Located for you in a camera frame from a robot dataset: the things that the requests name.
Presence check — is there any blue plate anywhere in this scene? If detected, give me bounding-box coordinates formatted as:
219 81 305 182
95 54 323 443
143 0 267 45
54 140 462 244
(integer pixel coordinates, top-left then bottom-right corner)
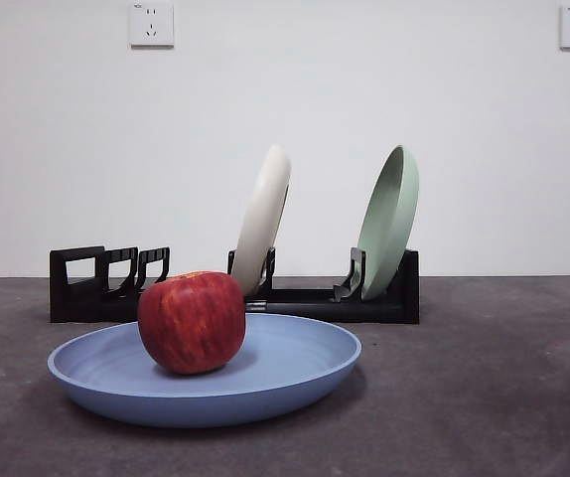
47 312 364 429

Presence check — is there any red apple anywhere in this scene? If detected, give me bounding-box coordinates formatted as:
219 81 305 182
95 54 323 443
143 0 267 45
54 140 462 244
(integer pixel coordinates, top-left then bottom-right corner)
137 269 248 376

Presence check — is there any cream white plate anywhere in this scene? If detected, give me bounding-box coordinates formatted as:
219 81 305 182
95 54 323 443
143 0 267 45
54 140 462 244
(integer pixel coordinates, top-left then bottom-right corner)
229 143 293 298

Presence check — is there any pale green plate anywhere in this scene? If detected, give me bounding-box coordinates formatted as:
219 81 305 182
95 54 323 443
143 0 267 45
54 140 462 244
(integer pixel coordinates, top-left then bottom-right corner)
356 143 421 302

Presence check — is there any black plate rack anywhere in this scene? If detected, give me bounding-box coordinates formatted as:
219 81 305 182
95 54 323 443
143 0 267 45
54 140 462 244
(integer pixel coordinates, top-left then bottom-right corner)
49 244 421 326

